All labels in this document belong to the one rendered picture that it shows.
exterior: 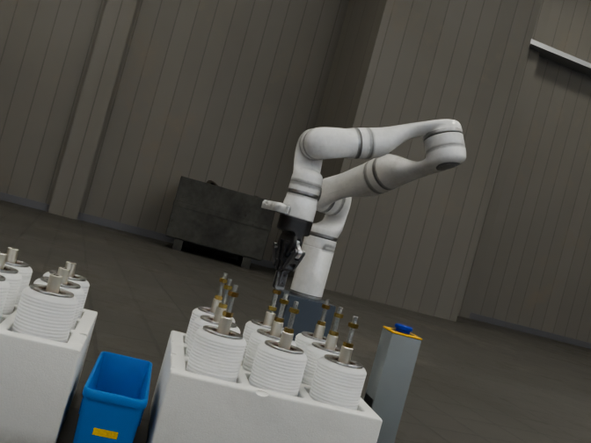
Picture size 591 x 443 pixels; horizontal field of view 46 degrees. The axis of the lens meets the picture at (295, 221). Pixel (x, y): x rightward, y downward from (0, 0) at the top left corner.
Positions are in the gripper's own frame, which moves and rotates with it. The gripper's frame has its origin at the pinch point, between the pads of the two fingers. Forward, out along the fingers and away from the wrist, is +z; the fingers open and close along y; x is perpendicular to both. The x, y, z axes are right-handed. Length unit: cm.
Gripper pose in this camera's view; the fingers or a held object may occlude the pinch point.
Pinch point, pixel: (280, 279)
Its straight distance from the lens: 152.6
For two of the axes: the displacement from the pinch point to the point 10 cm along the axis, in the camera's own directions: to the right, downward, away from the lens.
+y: -4.2, -1.0, 9.0
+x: -8.7, -2.4, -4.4
